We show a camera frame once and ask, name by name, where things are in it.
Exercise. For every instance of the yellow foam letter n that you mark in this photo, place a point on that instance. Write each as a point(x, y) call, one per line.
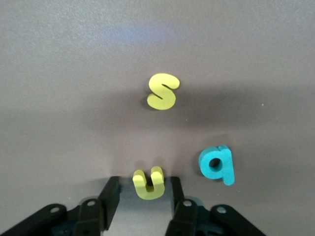
point(148, 193)

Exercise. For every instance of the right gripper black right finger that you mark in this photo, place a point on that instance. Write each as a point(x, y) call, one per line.
point(184, 218)

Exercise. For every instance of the yellow foam letter s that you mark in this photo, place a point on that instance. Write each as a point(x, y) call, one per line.
point(165, 103)

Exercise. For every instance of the teal foam letter b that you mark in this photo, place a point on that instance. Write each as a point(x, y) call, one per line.
point(229, 172)

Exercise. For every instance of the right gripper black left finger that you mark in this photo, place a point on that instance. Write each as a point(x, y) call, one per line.
point(91, 216)

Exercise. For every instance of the brown paper table cover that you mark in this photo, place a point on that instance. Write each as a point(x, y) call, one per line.
point(73, 73)

